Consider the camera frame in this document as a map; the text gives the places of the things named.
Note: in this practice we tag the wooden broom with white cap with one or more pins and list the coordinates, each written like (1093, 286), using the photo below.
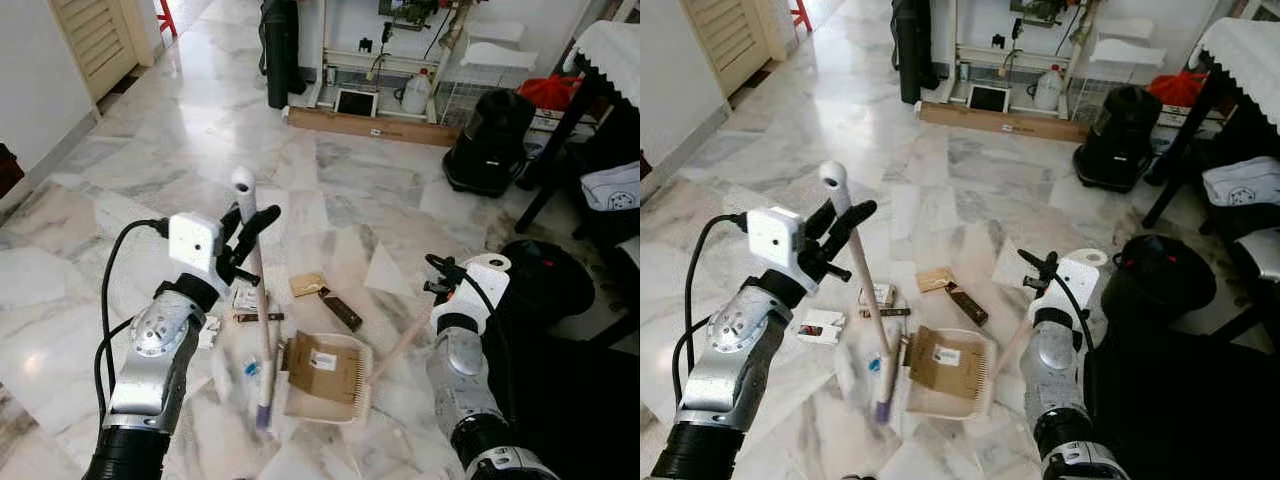
(259, 340)
(868, 320)

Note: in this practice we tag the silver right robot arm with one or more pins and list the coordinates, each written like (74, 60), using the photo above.
(1050, 370)
(460, 380)

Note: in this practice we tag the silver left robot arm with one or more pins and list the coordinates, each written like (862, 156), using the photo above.
(730, 370)
(150, 370)

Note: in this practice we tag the small printed white box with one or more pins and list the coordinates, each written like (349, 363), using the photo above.
(878, 295)
(243, 298)

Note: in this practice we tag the white printed card packet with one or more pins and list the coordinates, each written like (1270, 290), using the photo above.
(822, 326)
(208, 332)

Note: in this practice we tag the thin brown stick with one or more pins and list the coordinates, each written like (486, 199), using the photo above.
(273, 317)
(895, 312)

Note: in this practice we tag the dark brown bar box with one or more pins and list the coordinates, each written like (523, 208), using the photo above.
(342, 309)
(968, 303)

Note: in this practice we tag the small tan box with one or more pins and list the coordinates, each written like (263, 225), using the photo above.
(936, 279)
(308, 284)

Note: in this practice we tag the small blue scrap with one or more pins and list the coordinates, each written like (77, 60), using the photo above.
(873, 364)
(251, 369)

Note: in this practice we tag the black vacuum cleaner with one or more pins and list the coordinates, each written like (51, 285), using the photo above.
(490, 140)
(1120, 138)

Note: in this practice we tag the long brown cardboard box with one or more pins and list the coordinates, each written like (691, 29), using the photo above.
(1003, 120)
(370, 125)

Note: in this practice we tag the black backpack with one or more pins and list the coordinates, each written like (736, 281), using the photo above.
(570, 400)
(1190, 410)

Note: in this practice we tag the white framed tablet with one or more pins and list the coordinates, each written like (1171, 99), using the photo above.
(356, 102)
(989, 98)

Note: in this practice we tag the black wooden table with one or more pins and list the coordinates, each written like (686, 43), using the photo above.
(560, 150)
(1180, 150)

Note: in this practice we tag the white plastic jug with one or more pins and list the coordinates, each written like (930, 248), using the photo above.
(416, 92)
(1048, 88)

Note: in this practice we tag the grey metallic casing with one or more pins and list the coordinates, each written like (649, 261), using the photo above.
(1265, 250)
(632, 252)

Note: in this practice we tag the white padded bag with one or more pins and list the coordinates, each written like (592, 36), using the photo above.
(1243, 183)
(612, 190)

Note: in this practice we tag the tall black bag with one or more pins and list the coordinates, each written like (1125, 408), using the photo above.
(915, 50)
(280, 50)

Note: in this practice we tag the louvered wooden door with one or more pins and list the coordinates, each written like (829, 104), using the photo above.
(730, 40)
(95, 40)

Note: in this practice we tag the red plastic bag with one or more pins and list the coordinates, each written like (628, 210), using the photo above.
(550, 92)
(1178, 88)

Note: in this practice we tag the white metal rack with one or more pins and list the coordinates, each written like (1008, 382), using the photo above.
(1000, 54)
(370, 58)

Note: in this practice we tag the red chair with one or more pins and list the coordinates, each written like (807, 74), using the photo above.
(165, 15)
(800, 12)

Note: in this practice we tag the white plastic shelf tray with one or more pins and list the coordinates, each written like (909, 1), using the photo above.
(1128, 51)
(497, 55)

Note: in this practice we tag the dark wooden step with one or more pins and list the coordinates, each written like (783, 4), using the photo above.
(5, 170)

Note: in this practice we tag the dark machine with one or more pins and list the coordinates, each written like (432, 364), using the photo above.
(1040, 8)
(408, 8)

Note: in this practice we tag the white lace tablecloth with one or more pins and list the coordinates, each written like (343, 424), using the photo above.
(1245, 50)
(610, 55)

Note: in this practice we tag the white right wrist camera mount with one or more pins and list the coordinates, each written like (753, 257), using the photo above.
(488, 295)
(1078, 285)

